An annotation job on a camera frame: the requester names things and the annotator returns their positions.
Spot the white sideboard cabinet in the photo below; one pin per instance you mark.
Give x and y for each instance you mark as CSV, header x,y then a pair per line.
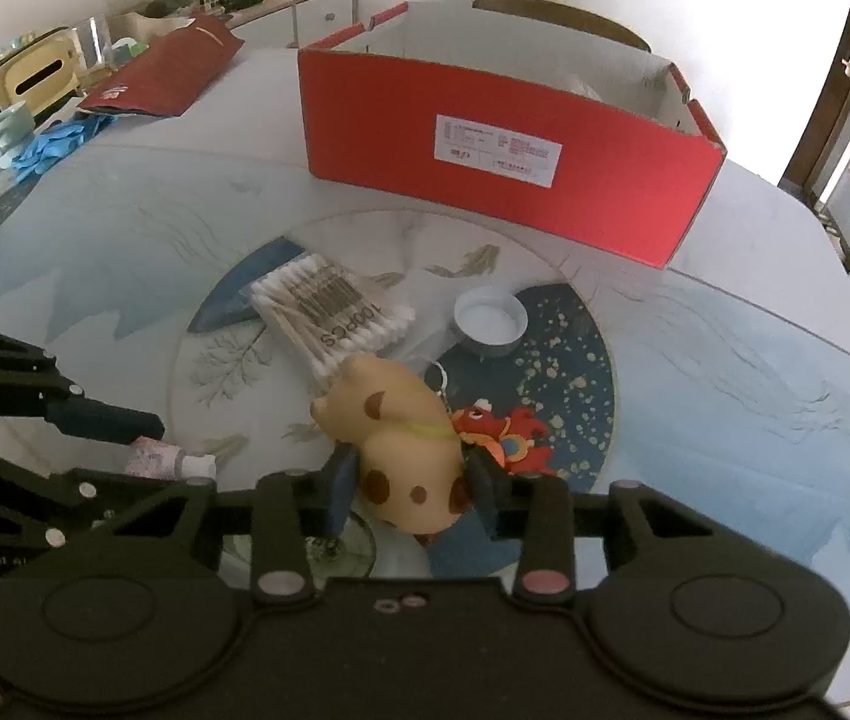
x,y
289,24

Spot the cotton swab pack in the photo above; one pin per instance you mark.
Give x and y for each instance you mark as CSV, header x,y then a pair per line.
x,y
327,313

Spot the tan spotted plush toy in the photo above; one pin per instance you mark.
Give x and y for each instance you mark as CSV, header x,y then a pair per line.
x,y
410,461

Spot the red dragon keychain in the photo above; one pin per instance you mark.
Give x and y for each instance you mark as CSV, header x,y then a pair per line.
x,y
513,440

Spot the wooden chair behind table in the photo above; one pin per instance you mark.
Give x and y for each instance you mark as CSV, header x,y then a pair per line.
x,y
565,16

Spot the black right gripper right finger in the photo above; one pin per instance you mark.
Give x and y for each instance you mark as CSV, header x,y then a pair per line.
x,y
537,511

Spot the blue gloves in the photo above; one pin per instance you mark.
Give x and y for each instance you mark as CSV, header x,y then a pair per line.
x,y
56,143

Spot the small pink white tube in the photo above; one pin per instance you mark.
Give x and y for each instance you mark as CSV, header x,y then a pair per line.
x,y
153,459

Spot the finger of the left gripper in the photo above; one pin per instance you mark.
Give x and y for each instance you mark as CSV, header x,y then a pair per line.
x,y
94,420
82,486

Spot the mint green cup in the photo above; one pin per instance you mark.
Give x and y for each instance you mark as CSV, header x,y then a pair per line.
x,y
16,131

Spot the yellow tissue box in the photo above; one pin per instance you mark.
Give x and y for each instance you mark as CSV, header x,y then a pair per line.
x,y
44,74

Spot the grey tape dispenser case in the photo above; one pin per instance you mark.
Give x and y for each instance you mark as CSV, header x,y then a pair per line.
x,y
350,554

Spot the brown wooden door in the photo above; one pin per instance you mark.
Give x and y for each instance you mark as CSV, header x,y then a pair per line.
x,y
827,133

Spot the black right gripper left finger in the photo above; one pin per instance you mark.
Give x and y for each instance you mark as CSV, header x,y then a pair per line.
x,y
290,507

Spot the red cardboard box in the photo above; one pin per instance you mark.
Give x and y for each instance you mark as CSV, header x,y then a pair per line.
x,y
535,124

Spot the dark red paper bag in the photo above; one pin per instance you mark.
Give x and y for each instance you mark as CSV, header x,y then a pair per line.
x,y
166,79

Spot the small round white tin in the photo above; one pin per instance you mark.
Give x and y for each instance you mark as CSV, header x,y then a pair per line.
x,y
489,321

